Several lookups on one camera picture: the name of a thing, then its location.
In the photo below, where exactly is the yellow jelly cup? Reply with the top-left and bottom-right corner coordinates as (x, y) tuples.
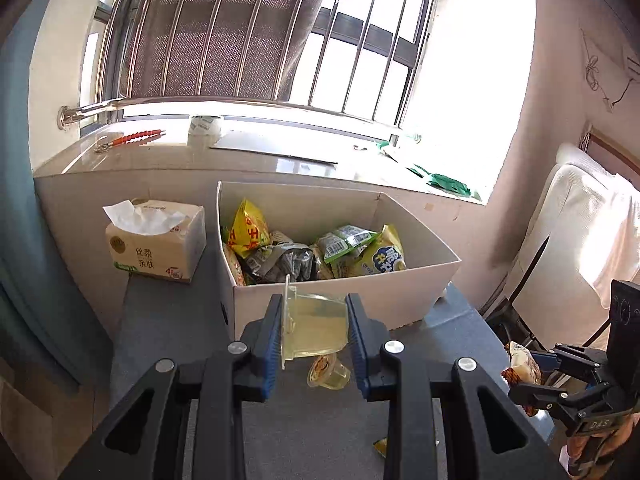
(307, 353), (350, 391)
(280, 276), (348, 368)

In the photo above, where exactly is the silver grey snack bag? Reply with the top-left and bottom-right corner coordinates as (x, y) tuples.
(245, 242), (314, 283)

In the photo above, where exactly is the large illustrated snack bag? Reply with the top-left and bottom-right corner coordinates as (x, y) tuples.
(222, 244), (246, 286)

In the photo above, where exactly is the small brown snack packet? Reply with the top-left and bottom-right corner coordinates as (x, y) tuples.
(500, 341), (541, 387)

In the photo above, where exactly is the white cushioned chair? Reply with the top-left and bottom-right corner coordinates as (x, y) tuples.
(504, 143), (639, 348)

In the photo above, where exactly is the tissue pack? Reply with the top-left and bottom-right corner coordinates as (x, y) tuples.
(103, 200), (207, 283)

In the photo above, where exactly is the yellow chips bag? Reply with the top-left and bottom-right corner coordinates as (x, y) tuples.
(346, 224), (407, 278)

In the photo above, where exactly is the yellow snack packet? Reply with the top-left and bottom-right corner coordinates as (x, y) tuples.
(227, 198), (271, 259)

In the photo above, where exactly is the green cloth on sill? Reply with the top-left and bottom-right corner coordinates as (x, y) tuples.
(376, 138), (483, 202)

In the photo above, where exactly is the green white snack packet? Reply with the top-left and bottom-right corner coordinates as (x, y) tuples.
(316, 224), (378, 264)

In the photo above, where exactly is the red beaded tool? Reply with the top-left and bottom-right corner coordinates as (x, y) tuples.
(94, 129), (165, 153)

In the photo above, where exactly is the white paper cup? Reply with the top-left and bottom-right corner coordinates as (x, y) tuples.
(188, 115), (224, 148)

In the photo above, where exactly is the metal window railing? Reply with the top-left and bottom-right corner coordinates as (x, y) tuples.
(56, 0), (438, 129)

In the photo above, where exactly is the grey hanging cloth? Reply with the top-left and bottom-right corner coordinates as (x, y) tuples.
(111, 0), (342, 102)

